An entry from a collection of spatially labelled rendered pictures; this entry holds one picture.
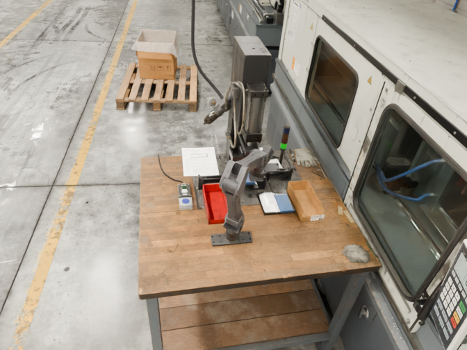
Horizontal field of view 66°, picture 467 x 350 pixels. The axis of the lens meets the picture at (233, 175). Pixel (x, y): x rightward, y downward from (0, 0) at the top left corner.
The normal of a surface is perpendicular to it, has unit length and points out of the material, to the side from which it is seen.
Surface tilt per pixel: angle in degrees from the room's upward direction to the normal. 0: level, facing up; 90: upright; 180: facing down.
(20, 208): 0
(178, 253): 0
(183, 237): 0
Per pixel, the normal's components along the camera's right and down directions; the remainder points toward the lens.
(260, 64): 0.18, 0.62
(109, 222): 0.07, -0.79
